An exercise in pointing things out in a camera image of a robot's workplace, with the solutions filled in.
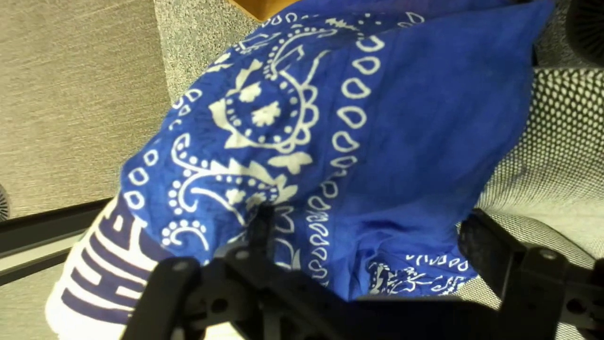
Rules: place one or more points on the grey upholstered chair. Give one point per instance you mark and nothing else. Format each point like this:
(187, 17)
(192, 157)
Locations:
(553, 144)

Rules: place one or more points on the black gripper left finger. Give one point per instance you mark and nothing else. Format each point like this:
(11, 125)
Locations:
(181, 295)

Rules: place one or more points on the blue paisley bandana cloth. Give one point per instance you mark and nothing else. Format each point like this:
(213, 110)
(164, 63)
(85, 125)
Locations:
(389, 157)

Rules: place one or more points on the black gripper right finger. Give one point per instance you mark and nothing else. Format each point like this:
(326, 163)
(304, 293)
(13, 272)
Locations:
(547, 289)

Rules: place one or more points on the peach printed cloth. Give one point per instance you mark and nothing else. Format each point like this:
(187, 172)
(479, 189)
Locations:
(94, 284)

